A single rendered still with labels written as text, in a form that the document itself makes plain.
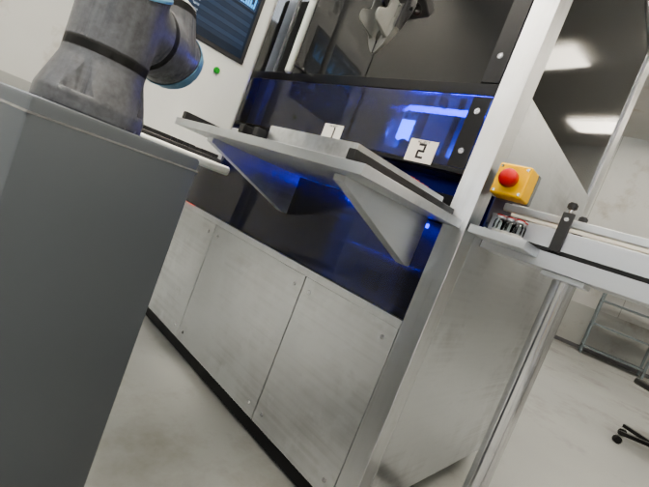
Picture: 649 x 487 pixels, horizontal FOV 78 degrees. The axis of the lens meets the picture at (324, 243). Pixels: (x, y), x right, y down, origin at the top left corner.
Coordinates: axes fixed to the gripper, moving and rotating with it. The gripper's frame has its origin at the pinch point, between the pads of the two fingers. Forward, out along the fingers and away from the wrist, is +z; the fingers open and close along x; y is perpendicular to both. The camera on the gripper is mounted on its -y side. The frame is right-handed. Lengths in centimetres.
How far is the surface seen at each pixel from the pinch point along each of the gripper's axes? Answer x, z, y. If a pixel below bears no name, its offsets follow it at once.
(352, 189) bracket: 2.5, 25.4, -4.6
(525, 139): 12.4, -3.5, -48.0
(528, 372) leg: 33, 49, -50
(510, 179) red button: 19.0, 10.6, -32.1
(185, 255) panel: -98, 70, -35
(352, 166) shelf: 8.7, 22.6, 4.4
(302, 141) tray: -8.3, 19.9, 2.0
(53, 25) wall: -404, -34, -20
